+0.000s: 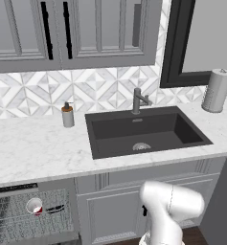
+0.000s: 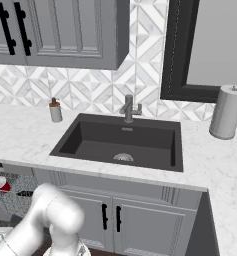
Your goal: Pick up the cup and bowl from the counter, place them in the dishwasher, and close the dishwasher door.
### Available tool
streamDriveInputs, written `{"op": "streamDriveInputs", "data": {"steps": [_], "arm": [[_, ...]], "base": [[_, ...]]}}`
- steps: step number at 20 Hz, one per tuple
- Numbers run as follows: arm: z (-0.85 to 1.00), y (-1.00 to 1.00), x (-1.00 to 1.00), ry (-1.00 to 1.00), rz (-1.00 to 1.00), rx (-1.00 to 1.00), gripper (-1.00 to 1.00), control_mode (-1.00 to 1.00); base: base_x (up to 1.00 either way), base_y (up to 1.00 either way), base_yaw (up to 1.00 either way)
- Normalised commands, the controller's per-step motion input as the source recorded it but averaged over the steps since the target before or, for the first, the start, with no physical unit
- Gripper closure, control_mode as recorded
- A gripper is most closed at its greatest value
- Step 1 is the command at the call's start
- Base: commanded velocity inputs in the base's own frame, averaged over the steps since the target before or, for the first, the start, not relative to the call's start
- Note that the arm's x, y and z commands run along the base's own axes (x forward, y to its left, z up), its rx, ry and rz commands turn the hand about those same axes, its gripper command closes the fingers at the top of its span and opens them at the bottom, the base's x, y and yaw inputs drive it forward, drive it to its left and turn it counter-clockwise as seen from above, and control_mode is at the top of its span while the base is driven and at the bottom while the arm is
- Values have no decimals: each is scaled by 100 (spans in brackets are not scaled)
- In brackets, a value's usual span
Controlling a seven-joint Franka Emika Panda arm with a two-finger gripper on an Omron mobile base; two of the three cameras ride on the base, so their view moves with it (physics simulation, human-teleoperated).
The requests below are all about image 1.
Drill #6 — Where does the narrow grey wall cupboard door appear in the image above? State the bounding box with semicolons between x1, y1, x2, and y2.
0;0;62;74

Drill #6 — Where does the dark grey sink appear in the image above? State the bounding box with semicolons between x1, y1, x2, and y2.
84;105;214;161

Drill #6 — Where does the wide grey wall cupboard door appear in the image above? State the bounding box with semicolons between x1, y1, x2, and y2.
56;0;163;71

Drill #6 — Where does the grey metal tap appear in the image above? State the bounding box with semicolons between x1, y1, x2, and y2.
131;87;153;116

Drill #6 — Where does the black wall cupboard handle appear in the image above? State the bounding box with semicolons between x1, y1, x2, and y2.
40;1;55;61
62;1;74;60

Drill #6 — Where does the red and white cup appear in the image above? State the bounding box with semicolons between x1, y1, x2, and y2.
25;197;44;217

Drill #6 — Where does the black window frame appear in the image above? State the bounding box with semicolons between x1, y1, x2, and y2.
159;0;227;89

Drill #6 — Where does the white paper towel roll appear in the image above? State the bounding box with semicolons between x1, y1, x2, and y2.
200;68;227;114

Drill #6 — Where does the grey soap dispenser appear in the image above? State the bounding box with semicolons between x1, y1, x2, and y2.
60;100;76;129

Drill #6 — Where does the dark grey side panel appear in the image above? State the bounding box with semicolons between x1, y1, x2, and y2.
198;154;227;245

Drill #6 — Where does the grey base cupboard door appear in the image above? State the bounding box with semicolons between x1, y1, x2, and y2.
147;172;222;232
76;184;151;245

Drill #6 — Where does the wire dishwasher rack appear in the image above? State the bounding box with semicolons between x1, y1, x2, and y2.
0;188;75;244

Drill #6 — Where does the grey dishwasher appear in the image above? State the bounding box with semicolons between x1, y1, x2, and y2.
0;177;81;245

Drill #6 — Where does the grey false drawer front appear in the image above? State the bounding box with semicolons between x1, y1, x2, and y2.
75;156;227;194

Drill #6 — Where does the grey dishwasher door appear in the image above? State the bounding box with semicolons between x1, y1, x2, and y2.
8;231;81;245

